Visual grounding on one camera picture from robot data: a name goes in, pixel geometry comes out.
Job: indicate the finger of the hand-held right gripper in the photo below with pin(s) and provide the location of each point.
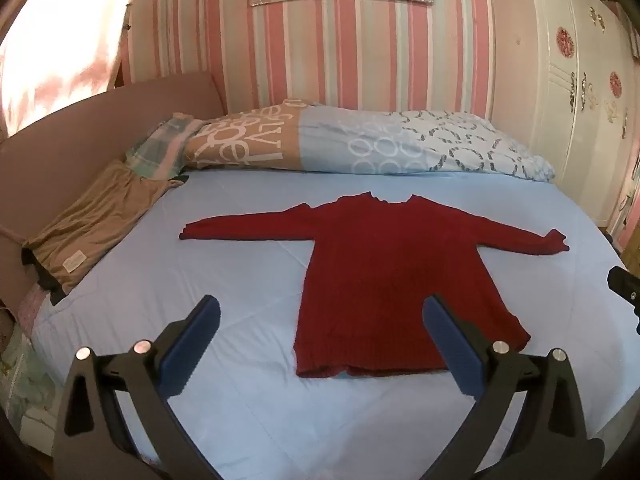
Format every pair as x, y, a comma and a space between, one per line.
626, 287

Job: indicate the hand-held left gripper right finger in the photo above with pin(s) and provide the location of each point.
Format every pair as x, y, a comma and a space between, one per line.
452, 345

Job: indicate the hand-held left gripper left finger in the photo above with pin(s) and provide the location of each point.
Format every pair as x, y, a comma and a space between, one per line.
192, 340

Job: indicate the red knit sweater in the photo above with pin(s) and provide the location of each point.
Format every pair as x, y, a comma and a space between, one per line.
390, 270

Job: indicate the light blue bed sheet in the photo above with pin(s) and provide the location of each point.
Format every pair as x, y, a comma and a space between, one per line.
240, 260

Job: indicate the folded brown garment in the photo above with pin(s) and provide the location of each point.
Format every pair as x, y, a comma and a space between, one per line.
95, 225

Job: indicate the black cloth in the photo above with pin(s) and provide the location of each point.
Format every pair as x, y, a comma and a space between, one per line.
47, 280

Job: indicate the floral patterned bedding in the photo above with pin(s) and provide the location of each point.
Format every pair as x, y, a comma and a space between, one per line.
20, 360

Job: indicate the white wardrobe with flower decals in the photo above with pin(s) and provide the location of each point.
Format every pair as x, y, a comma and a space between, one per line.
575, 100

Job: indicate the plaid pastel pillow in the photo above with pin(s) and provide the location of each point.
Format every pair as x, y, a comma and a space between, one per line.
160, 147

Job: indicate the patterned long pillow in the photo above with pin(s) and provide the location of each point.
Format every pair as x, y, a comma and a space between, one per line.
350, 140

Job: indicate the pink padded bed board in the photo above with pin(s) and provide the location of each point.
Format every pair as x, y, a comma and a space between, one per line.
65, 135

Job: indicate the pink curtain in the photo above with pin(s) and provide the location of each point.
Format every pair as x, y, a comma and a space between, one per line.
60, 45

